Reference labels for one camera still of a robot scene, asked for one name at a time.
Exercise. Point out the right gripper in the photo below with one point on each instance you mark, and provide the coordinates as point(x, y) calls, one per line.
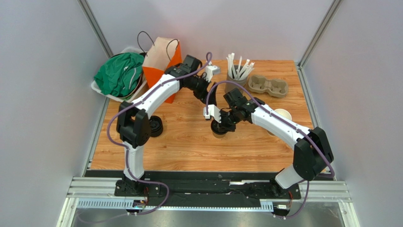
point(226, 121)

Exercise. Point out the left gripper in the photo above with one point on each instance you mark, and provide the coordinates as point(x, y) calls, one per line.
point(203, 95)

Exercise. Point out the single white paper cup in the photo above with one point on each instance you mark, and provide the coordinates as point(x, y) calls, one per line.
point(218, 135)

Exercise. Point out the single black cup lid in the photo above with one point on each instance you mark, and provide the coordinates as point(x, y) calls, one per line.
point(217, 129)

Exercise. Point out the orange paper bag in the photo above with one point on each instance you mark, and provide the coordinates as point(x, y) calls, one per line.
point(163, 53)

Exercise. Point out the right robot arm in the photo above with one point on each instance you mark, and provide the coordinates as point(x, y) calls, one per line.
point(312, 151)

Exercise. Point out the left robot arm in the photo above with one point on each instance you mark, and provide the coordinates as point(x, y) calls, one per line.
point(133, 118)

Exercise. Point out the black coffee cup lids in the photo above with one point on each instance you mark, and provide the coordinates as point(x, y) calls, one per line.
point(156, 126)

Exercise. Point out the grey straw holder cup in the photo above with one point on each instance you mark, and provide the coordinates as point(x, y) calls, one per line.
point(231, 86)

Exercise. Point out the wrapped white straws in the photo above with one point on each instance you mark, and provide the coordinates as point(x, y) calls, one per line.
point(239, 71)

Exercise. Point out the stack of paper cups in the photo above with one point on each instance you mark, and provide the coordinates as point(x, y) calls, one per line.
point(284, 113)

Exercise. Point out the white plastic basket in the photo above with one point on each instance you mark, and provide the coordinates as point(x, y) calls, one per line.
point(137, 91)

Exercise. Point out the green jacket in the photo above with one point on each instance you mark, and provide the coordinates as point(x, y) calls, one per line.
point(120, 74)

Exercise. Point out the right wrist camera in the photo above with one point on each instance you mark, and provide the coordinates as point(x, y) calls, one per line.
point(212, 112)

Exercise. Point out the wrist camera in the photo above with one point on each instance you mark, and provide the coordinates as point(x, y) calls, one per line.
point(210, 71)
point(212, 112)

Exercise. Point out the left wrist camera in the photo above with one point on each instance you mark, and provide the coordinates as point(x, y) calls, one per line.
point(210, 71)

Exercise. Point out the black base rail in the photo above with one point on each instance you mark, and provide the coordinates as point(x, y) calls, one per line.
point(199, 189)

